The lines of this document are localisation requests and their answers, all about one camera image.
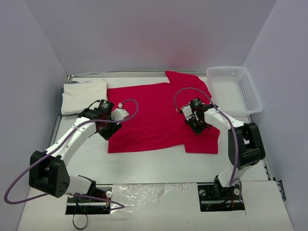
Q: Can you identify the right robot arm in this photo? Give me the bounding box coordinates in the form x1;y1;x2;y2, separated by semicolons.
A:
180;98;266;199

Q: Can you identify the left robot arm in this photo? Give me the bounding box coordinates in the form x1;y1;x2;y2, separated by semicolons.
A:
29;100;129;201

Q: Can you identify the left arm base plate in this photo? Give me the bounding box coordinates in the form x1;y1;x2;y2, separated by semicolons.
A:
65;185;112;215

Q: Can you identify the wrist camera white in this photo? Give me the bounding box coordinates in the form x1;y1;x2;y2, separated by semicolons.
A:
111;108;129;122
181;105;193;119

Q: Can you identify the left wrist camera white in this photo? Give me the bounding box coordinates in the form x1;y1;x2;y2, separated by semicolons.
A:
111;108;129;122

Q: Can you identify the thin black cable loop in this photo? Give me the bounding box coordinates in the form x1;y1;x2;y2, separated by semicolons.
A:
73;213;89;231

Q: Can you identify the white plastic basket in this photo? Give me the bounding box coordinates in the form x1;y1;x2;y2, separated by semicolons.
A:
206;66;263;117

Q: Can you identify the folded white t-shirt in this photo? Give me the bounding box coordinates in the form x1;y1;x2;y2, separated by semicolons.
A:
59;79;107;116

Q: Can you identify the red t-shirt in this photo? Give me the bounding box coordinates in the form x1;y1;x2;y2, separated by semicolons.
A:
107;71;219;154

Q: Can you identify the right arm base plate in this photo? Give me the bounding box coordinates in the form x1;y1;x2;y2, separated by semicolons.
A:
197;183;245;212

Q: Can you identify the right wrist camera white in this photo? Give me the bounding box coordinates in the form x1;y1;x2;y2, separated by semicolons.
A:
181;105;193;119

